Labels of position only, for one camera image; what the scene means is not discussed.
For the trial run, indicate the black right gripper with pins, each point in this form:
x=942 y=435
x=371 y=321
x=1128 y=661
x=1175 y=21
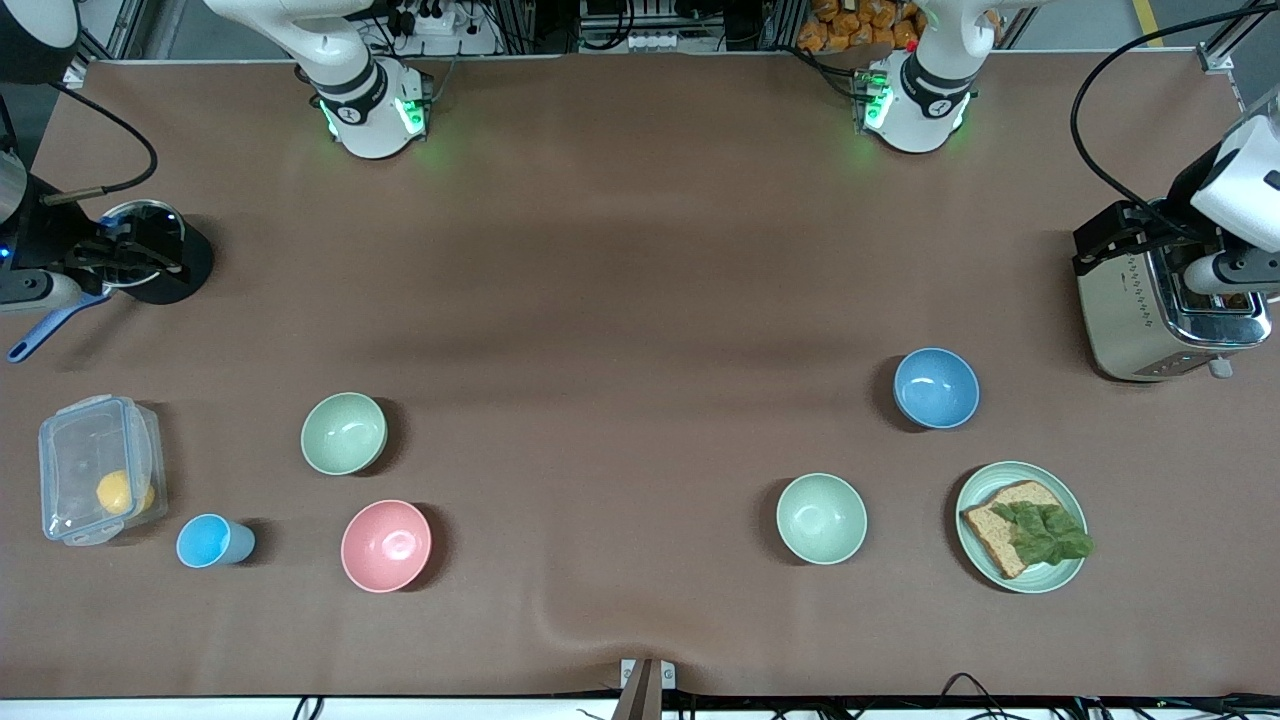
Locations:
x=40 y=236

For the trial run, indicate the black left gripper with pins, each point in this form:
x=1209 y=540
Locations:
x=1184 y=193

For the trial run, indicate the blue bowl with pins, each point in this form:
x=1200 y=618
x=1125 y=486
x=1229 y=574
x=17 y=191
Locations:
x=936 y=388

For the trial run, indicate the pale green bowl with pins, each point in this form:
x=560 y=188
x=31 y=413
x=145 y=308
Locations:
x=821 y=518
x=343 y=433

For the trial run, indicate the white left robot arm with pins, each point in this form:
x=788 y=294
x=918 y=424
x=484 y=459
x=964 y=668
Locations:
x=915 y=120

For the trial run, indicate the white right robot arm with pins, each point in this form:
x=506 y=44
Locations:
x=365 y=125

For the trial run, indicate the pink bowl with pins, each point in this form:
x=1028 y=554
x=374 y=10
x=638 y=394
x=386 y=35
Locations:
x=386 y=545

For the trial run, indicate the glass lid with blue knob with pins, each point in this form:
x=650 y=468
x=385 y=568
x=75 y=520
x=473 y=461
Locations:
x=160 y=213

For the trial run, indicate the silver toaster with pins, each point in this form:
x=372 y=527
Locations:
x=1130 y=320

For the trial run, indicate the clear plastic lidded container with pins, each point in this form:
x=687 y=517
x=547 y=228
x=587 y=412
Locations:
x=75 y=440

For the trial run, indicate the yellow round fruit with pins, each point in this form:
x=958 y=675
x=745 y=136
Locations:
x=115 y=492

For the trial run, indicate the blue plastic cup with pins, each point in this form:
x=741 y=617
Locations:
x=205 y=542

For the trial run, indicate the green lettuce leaf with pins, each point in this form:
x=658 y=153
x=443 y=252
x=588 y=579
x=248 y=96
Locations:
x=1045 y=535

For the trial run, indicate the brown bread slice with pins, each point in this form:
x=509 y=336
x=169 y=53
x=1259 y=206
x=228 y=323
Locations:
x=985 y=535

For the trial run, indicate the orange snack bag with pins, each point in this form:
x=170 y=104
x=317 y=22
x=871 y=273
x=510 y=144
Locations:
x=850 y=25

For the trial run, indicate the pale green plate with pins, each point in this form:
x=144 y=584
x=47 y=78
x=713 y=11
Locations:
x=1060 y=580

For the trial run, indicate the white power strip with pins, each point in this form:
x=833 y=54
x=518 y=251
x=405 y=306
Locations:
x=460 y=35
x=660 y=42

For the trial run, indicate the brown table cover cloth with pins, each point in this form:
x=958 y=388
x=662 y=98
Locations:
x=640 y=250

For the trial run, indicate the metal table edge clamp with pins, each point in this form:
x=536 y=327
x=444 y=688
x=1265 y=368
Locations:
x=645 y=685

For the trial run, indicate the silver corner bracket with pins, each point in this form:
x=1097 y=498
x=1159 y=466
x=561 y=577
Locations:
x=75 y=75
x=1218 y=58

